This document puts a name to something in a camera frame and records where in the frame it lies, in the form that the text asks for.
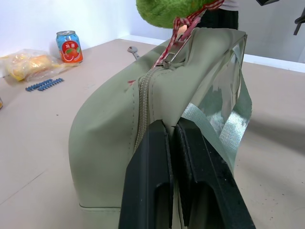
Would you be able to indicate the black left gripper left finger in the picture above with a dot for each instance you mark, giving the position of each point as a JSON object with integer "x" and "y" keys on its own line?
{"x": 147, "y": 171}

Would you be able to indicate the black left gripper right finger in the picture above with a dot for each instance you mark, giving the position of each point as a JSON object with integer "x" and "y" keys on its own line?
{"x": 209, "y": 186}

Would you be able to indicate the green pouch with clear window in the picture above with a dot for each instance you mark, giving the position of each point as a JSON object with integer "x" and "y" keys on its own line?
{"x": 107, "y": 124}

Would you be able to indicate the silver metal spoon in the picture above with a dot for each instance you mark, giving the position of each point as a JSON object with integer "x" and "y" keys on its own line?
{"x": 133, "y": 50}

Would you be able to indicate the blue plastic anchor strip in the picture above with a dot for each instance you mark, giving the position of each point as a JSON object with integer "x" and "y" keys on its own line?
{"x": 38, "y": 85}
{"x": 52, "y": 84}

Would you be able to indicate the orange blue juice can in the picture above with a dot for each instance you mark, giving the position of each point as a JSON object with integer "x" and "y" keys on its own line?
{"x": 69, "y": 47}

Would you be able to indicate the clear bag of yellow snacks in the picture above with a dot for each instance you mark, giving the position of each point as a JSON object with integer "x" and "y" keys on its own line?
{"x": 31, "y": 63}

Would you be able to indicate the yellow dark can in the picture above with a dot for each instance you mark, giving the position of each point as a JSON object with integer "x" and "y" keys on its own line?
{"x": 1, "y": 103}

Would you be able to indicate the person in dark skirt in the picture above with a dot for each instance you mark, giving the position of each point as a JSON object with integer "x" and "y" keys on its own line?
{"x": 219, "y": 17}

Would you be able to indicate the black stand piece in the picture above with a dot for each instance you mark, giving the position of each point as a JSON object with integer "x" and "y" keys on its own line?
{"x": 299, "y": 25}

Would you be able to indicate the black device corner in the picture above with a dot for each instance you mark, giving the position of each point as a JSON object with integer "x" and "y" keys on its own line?
{"x": 264, "y": 2}

